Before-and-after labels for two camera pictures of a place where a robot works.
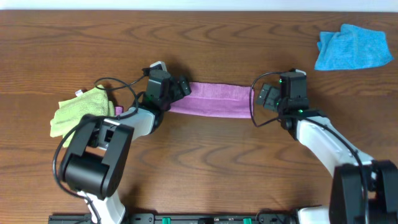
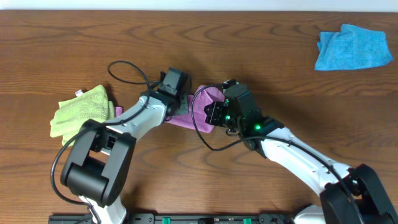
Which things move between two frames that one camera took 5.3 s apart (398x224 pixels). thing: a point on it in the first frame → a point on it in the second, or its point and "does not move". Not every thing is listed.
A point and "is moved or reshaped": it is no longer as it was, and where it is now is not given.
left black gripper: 178,90 → 181,106
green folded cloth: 71,112 does not move
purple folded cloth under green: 118,109 does not move
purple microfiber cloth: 217,99 is moved or reshaped
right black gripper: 273,92 → 212,117
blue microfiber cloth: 352,47 does not move
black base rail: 194,218 does not move
